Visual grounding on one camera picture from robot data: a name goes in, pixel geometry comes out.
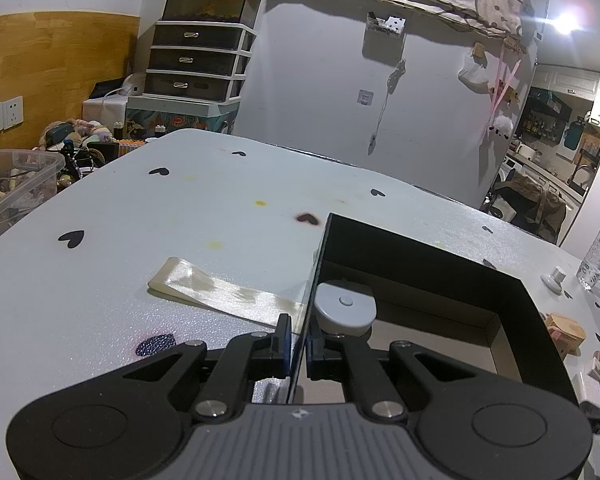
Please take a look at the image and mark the white round tape measure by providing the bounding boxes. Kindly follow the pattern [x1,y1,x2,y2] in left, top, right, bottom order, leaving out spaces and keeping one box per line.
[312,280,377,337]

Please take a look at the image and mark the black storage box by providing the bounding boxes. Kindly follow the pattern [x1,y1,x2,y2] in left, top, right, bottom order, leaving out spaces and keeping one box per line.
[304,214,576,401]

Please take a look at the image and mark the white knob suction hook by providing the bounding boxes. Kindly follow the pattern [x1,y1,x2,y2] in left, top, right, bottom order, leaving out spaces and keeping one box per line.
[540,266,566,295]

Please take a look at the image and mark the oval wooden block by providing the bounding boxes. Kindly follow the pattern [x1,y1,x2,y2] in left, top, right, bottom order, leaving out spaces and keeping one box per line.
[544,313,586,360]

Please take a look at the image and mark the patterned teal storage chest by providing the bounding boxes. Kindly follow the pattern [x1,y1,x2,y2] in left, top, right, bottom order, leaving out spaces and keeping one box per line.
[124,96,239,140]

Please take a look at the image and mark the pile of plush toys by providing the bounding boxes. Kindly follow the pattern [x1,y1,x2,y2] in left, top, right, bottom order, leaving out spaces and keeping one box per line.
[38,119,146,188]

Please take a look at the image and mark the white three-drawer cabinet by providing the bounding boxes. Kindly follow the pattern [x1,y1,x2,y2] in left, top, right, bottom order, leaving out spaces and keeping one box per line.
[145,20,257,104]

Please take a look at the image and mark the clear plastic storage bin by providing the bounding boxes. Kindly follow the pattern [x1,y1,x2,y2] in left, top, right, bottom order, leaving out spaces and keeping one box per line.
[0,150,65,236]

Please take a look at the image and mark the white hanging bag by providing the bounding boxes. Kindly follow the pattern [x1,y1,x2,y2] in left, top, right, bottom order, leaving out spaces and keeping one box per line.
[457,54,490,94]

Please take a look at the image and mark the white plush wall toy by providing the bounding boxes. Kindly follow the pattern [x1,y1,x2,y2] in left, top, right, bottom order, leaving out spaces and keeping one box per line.
[489,115,514,139]

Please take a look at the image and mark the white wall power sockets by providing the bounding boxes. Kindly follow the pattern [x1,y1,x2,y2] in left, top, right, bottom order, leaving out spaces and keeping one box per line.
[0,96,24,132]

